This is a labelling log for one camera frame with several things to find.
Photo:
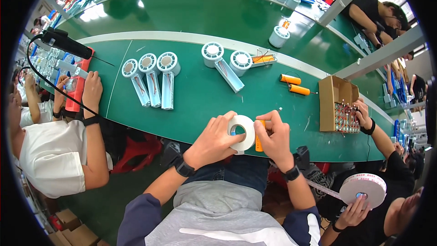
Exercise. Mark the person's left hand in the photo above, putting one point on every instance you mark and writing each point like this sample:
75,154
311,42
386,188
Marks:
211,140

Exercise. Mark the person's right hand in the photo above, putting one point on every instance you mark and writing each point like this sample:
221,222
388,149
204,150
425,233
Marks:
278,143

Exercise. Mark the orange cylindrical battery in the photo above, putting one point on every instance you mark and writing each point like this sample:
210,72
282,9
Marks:
299,90
258,145
291,79

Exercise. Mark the black wrist band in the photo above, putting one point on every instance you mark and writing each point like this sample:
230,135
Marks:
291,173
185,169

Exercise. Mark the person's legs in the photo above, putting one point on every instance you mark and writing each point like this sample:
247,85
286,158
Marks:
235,172

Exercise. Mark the cardboard box of batteries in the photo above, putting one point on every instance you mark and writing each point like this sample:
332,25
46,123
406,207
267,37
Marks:
327,104

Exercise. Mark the red plastic stool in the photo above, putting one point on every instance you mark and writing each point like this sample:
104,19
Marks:
136,152

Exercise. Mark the person's body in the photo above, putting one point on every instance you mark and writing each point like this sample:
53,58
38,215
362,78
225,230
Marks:
218,218

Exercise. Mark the white handheld fan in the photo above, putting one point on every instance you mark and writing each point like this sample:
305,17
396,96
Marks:
148,65
131,70
168,63
241,62
213,53

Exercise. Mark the large white tape roll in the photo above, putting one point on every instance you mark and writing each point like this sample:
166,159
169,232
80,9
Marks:
363,189

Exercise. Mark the long red tray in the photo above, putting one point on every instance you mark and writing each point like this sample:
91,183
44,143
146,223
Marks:
79,92

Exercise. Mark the stack of cardboard boxes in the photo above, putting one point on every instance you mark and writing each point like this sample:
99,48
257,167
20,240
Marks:
73,230

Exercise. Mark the black hanging power tool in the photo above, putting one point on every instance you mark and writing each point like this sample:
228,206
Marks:
65,42

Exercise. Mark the group of white fan parts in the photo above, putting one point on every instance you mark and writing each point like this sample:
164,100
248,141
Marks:
51,63

